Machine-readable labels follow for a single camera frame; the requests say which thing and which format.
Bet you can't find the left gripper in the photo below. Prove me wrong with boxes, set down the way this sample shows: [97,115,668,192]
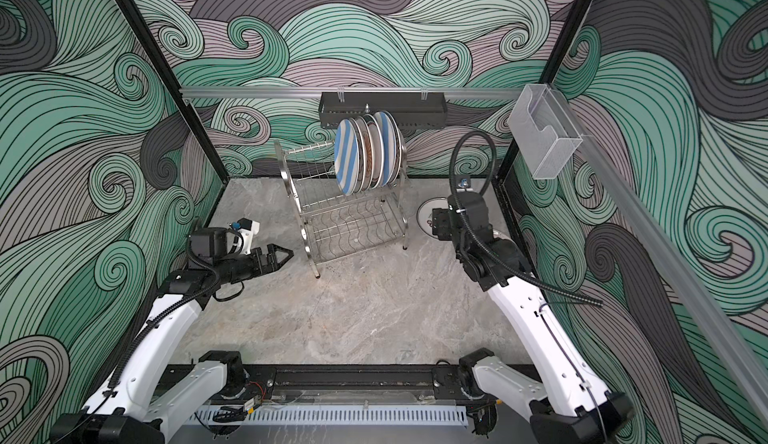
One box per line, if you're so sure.
[216,245,293,286]

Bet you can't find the white plate red characters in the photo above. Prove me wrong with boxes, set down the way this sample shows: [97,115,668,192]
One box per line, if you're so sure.
[417,198,451,241]

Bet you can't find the blue striped plate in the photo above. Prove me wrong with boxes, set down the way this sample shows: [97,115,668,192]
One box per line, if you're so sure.
[383,111,402,184]
[334,119,360,195]

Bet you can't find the orange sunburst plate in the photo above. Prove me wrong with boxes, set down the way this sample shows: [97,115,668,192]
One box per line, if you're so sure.
[363,114,380,189]

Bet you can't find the green red rimmed plate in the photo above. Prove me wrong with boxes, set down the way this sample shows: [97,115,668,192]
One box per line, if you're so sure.
[373,112,390,188]

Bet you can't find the white plate black outline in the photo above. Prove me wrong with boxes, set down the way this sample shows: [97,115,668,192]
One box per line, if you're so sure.
[353,117,372,192]

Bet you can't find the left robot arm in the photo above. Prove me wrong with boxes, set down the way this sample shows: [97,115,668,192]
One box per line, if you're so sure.
[50,244,294,443]

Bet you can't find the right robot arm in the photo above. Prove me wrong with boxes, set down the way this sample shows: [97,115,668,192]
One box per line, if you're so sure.
[428,191,635,443]

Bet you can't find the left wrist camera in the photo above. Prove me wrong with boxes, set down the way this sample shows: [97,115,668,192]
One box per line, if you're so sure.
[188,218,260,264]

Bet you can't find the steel wire dish rack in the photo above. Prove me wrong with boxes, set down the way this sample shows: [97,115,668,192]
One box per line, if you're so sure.
[274,142,409,278]

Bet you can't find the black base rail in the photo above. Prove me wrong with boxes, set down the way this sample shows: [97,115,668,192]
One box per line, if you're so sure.
[244,363,472,394]

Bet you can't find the clear acrylic wall holder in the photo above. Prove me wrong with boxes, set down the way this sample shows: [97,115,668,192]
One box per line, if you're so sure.
[507,84,583,180]

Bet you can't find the black wall shelf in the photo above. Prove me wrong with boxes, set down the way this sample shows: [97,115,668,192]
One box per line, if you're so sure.
[318,91,448,131]

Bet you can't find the white slotted cable duct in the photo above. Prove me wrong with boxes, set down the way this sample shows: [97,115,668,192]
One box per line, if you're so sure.
[182,404,469,427]

